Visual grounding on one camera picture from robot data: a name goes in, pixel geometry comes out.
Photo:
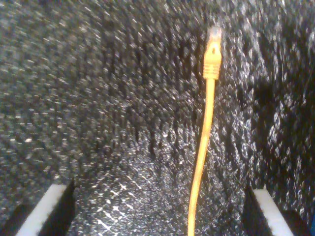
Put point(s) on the black bubble mat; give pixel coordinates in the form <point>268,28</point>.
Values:
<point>98,98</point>

